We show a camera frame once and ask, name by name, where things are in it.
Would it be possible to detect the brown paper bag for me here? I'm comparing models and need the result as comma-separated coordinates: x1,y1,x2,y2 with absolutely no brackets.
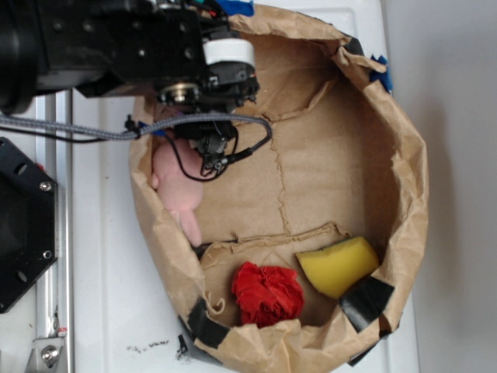
130,5,429,372

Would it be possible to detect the red crumpled paper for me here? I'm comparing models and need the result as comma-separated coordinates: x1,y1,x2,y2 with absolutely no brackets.
231,262,304,328

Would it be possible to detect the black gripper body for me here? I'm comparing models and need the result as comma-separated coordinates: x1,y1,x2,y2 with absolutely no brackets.
36,1,206,97

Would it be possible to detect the aluminium rail frame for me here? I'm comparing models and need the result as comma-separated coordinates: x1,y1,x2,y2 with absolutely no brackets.
25,89,75,373

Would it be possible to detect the yellow sponge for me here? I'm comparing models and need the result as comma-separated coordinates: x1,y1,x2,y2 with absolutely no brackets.
296,236,380,299

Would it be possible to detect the blue tape piece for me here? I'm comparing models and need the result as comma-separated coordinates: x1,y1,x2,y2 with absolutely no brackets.
370,55,393,94

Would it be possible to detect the grey braided cable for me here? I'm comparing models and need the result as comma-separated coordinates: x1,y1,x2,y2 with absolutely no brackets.
0,110,273,160

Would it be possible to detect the pink plush toy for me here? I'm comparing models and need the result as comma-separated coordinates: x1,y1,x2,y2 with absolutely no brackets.
151,131,203,247

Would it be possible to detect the black octagonal mount plate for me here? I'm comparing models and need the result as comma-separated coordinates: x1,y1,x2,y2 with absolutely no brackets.
1,137,56,314

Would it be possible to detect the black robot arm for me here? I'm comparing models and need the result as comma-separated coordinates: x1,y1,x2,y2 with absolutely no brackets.
1,1,207,114

